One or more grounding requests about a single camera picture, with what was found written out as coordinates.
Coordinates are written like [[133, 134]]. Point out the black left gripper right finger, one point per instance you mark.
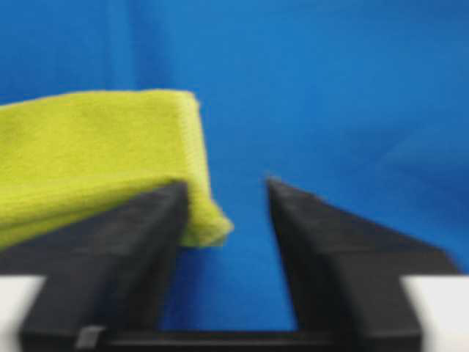
[[373, 288]]

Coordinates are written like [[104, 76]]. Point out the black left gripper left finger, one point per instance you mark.
[[108, 272]]

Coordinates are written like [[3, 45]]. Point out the yellow-green towel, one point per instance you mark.
[[69, 156]]

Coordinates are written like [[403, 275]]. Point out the blue table cloth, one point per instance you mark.
[[364, 103]]

